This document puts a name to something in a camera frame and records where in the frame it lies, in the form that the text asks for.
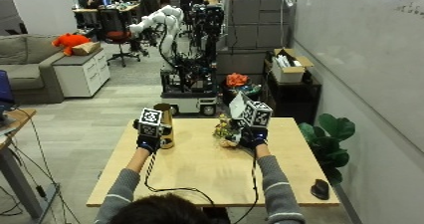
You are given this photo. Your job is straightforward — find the black glove cable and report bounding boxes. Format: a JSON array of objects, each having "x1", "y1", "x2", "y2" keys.
[
  {"x1": 143, "y1": 150, "x2": 218, "y2": 209},
  {"x1": 231, "y1": 147, "x2": 259, "y2": 224}
]

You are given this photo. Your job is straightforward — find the white mobile robot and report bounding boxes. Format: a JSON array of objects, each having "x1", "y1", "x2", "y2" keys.
[{"x1": 129, "y1": 4, "x2": 224, "y2": 116}]

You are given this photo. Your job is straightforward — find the brown paper bag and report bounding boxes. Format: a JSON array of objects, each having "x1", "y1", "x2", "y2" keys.
[{"x1": 70, "y1": 41, "x2": 103, "y2": 57}]

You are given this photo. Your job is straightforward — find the whiteboard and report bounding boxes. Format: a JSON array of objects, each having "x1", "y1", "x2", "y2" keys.
[{"x1": 288, "y1": 0, "x2": 424, "y2": 153}]

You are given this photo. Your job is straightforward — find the grey metal cabinet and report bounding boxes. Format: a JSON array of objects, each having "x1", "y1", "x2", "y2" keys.
[{"x1": 224, "y1": 0, "x2": 293, "y2": 51}]

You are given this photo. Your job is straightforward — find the wooden side desk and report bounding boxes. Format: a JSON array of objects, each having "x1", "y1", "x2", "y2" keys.
[{"x1": 0, "y1": 108, "x2": 61, "y2": 221}]

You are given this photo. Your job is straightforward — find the orange flower bunch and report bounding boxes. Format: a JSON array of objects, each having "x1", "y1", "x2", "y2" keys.
[{"x1": 224, "y1": 72, "x2": 250, "y2": 89}]

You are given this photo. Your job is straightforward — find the open cardboard box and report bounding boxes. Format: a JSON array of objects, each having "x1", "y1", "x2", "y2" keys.
[{"x1": 268, "y1": 48, "x2": 315, "y2": 85}]

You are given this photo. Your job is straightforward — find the grey sofa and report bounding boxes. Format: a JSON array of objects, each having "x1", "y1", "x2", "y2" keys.
[{"x1": 0, "y1": 34, "x2": 67, "y2": 105}]

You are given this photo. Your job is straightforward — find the orange plush toy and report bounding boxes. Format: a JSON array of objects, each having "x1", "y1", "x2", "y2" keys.
[{"x1": 50, "y1": 32, "x2": 91, "y2": 57}]

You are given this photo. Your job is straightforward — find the black right glove cable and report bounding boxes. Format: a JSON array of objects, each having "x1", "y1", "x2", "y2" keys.
[{"x1": 231, "y1": 147, "x2": 259, "y2": 224}]

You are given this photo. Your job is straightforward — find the wooden desk with clutter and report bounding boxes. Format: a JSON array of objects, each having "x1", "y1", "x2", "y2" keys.
[{"x1": 71, "y1": 1, "x2": 142, "y2": 29}]

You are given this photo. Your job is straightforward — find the white marker cube on right glove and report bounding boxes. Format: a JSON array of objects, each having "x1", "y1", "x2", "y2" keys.
[{"x1": 227, "y1": 90, "x2": 274, "y2": 129}]

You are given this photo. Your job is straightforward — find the blue laptop screen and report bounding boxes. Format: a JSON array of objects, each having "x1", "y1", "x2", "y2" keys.
[{"x1": 0, "y1": 69, "x2": 16, "y2": 107}]

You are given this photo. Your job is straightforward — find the black shelf unit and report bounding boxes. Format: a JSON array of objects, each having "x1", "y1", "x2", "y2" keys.
[{"x1": 262, "y1": 58, "x2": 323, "y2": 125}]

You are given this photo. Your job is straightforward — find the person's right hand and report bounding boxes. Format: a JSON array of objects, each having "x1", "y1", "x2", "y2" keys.
[{"x1": 236, "y1": 125, "x2": 270, "y2": 150}]

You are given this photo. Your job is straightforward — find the yellow flower bouquet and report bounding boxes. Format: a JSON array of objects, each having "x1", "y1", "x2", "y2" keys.
[{"x1": 211, "y1": 113, "x2": 243, "y2": 148}]

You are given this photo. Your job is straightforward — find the black computer mouse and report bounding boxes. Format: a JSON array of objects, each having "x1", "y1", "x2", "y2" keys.
[{"x1": 309, "y1": 178, "x2": 331, "y2": 201}]

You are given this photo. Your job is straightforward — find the white marker cube on glove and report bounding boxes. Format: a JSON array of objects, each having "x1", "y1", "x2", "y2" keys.
[
  {"x1": 227, "y1": 90, "x2": 274, "y2": 129},
  {"x1": 137, "y1": 108, "x2": 165, "y2": 138}
]

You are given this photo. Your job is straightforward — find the green leafy potted plant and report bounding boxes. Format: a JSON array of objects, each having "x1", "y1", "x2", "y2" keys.
[{"x1": 296, "y1": 112, "x2": 356, "y2": 186}]

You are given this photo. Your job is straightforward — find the white marker cube on left glove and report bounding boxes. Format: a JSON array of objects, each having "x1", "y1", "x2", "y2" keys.
[{"x1": 137, "y1": 108, "x2": 165, "y2": 138}]

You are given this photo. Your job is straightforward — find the black office chair red seat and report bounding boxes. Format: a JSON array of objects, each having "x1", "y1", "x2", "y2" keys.
[{"x1": 97, "y1": 8, "x2": 143, "y2": 68}]

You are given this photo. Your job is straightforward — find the white drawer cabinet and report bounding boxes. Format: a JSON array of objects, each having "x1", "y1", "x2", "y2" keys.
[{"x1": 52, "y1": 48, "x2": 111, "y2": 99}]

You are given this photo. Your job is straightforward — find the gold metal vase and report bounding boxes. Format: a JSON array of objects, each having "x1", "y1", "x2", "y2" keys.
[{"x1": 153, "y1": 103, "x2": 176, "y2": 150}]

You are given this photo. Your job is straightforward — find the person's left hand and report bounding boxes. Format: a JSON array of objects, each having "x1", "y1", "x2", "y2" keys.
[{"x1": 133, "y1": 117, "x2": 174, "y2": 154}]

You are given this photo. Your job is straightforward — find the black left glove cable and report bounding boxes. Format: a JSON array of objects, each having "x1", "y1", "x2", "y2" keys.
[{"x1": 143, "y1": 150, "x2": 218, "y2": 209}]

